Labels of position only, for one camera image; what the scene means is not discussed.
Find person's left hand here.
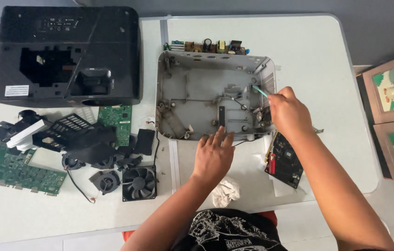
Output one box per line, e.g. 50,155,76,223
191,126,236,184

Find person's right hand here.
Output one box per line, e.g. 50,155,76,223
267,86,315,142

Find teal cleaning swab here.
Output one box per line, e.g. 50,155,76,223
252,84,269,98

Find grey projector base shell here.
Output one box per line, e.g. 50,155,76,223
155,50,277,141

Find black circuit board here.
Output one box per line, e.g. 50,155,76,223
265,131,304,189

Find brown power supply board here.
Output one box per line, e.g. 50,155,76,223
164,39,250,56

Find crumpled white tissue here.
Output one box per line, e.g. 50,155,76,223
212,176,241,208

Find black flat plastic cover piece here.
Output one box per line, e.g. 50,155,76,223
134,129,156,156

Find person's black printed shirt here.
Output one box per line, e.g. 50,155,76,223
171,208,289,251

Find small green circuit board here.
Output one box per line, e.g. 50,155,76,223
97,105,133,147

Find black square cooling fan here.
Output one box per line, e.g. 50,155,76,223
122,165,158,202

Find small black plastic clips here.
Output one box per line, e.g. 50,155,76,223
115,155,144,172

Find black projector top cover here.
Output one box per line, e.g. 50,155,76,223
0,6,144,107

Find black blower fan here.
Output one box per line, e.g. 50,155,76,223
90,155,116,171
88,170,121,196

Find black vented plastic housing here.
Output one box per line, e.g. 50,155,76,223
32,113,95,153

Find black lens assembly white block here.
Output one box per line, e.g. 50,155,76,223
0,109,50,152

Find large green circuit board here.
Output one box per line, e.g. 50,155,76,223
0,139,68,197

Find red-handled screwdriver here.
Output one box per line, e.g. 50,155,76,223
265,132,278,175

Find thin black cable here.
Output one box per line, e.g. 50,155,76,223
152,130,161,166

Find black plastic duct shroud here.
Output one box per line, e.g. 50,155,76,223
64,125,117,165

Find black round fan with cable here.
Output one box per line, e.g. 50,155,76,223
61,153,96,204

